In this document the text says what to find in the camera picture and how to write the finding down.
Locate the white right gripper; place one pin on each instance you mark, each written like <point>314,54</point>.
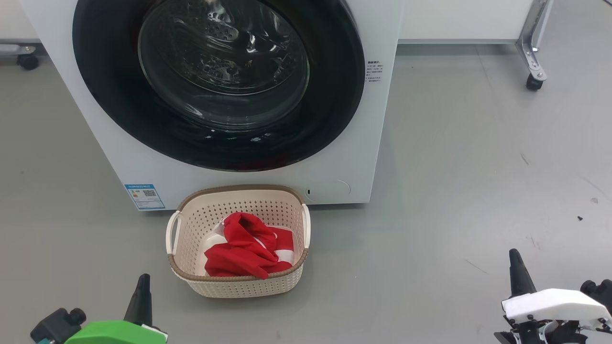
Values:
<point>554,306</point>

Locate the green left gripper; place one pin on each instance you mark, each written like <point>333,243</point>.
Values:
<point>114,333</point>

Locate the red and white garment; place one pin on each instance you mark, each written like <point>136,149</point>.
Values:
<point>239,253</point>

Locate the washing machine glass door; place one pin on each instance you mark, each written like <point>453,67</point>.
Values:
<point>110,95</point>

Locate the cream perforated laundry basket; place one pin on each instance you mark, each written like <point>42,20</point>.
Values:
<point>239,286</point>

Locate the white front-load washing machine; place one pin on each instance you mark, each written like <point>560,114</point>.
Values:
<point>95,143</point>

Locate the steel perforated washer drum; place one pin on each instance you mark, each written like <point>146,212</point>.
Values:
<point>224,62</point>

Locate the blue energy label sticker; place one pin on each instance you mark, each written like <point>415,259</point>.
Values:
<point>145,197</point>

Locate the metal partition leg with caster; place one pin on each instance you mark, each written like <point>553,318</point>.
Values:
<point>24,56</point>
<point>533,52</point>

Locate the printed text notice sticker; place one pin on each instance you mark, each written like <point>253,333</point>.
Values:
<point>374,71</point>

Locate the white partition panel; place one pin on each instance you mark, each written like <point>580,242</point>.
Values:
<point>464,19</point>

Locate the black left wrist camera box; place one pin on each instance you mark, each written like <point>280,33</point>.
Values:
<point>55,327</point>

